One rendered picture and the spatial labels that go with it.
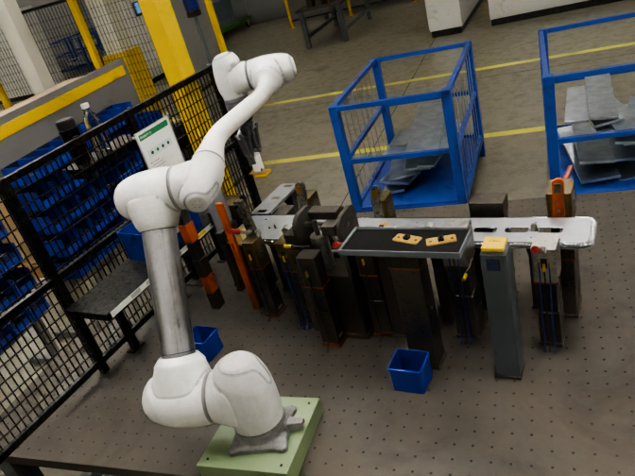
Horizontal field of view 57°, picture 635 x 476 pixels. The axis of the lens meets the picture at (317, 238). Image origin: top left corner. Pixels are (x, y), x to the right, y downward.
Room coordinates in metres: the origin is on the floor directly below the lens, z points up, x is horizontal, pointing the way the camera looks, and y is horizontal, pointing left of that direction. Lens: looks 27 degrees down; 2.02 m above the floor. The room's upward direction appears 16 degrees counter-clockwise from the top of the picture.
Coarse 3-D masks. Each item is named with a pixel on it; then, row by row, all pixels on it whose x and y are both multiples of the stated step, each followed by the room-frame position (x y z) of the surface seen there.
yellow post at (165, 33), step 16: (144, 0) 2.87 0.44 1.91; (160, 0) 2.87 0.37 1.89; (144, 16) 2.89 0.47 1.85; (160, 16) 2.84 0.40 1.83; (160, 32) 2.86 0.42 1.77; (176, 32) 2.89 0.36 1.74; (160, 48) 2.88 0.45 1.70; (176, 48) 2.86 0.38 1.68; (176, 64) 2.85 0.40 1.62; (192, 64) 2.92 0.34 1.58; (176, 80) 2.86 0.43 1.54; (192, 96) 2.85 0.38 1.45; (192, 112) 2.85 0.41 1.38; (192, 128) 2.87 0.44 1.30; (208, 128) 2.88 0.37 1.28; (192, 144) 2.89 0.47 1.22; (224, 176) 2.88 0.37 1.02; (224, 192) 2.84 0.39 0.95
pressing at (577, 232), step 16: (256, 224) 2.25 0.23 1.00; (272, 224) 2.20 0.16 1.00; (288, 224) 2.16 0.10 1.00; (368, 224) 1.96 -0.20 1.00; (384, 224) 1.93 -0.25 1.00; (400, 224) 1.89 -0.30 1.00; (416, 224) 1.86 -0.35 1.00; (480, 224) 1.73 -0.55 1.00; (496, 224) 1.70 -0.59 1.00; (512, 224) 1.67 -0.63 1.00; (528, 224) 1.65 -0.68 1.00; (544, 224) 1.62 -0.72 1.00; (560, 224) 1.59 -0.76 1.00; (576, 224) 1.57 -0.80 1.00; (592, 224) 1.54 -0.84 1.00; (272, 240) 2.05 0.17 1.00; (480, 240) 1.63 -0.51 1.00; (512, 240) 1.58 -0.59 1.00; (528, 240) 1.55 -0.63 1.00; (560, 240) 1.50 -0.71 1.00; (576, 240) 1.48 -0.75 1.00; (592, 240) 1.46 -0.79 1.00
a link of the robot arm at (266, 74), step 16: (256, 64) 2.07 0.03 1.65; (272, 64) 2.05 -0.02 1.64; (288, 64) 2.06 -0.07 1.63; (256, 80) 2.04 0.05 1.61; (272, 80) 2.01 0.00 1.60; (288, 80) 2.07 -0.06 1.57; (256, 96) 1.94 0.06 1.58; (240, 112) 1.89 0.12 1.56; (224, 128) 1.83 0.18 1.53; (208, 144) 1.73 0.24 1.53; (224, 144) 1.80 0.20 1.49; (224, 160) 1.72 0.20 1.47
